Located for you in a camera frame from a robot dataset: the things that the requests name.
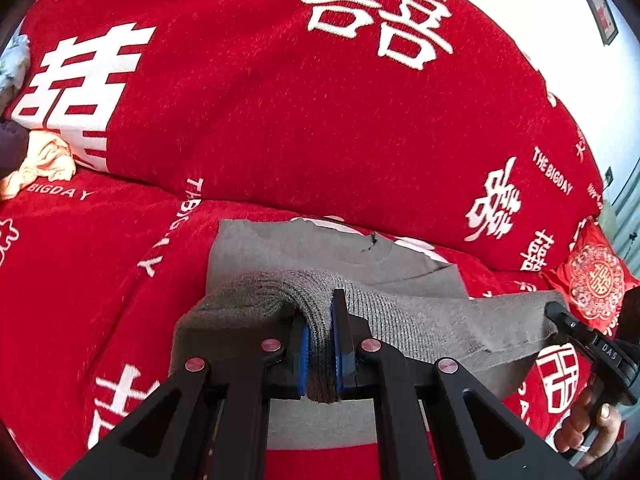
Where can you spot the cream crumpled cloth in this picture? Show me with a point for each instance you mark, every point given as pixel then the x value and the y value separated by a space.
pixel 45 157

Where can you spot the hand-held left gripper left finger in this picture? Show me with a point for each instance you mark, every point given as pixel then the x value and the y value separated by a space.
pixel 301 360

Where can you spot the red printed blanket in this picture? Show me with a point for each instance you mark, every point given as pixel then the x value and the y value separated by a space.
pixel 250 135

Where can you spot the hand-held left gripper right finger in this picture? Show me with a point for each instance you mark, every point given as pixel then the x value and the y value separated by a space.
pixel 340 355

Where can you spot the person's right forearm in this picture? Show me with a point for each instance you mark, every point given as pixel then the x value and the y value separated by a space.
pixel 602 470

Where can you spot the dark purple cloth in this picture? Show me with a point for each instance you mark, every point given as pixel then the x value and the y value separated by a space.
pixel 10 150

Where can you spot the person's right hand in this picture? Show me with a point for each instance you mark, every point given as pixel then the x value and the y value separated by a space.
pixel 607 430

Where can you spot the black picture frame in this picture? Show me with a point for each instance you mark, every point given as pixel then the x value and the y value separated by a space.
pixel 602 15

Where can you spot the wall socket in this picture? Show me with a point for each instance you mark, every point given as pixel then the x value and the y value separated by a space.
pixel 608 177

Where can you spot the red embroidered cushion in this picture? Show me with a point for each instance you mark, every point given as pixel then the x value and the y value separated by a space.
pixel 595 280

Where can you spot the grey knit sweater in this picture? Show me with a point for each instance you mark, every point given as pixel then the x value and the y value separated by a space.
pixel 400 310

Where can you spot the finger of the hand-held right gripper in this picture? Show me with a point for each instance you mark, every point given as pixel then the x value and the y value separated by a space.
pixel 567 322

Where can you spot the pale floral cloth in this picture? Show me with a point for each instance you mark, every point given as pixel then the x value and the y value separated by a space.
pixel 12 60

